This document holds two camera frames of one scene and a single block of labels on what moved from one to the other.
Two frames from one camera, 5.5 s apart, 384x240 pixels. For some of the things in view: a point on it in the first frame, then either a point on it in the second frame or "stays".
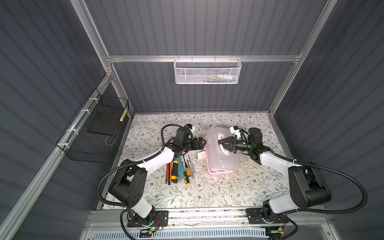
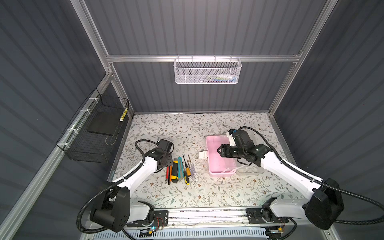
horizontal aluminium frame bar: (172, 57) stays
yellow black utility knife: (174, 177) stays
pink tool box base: (221, 162) stays
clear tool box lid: (218, 156) -> (244, 169)
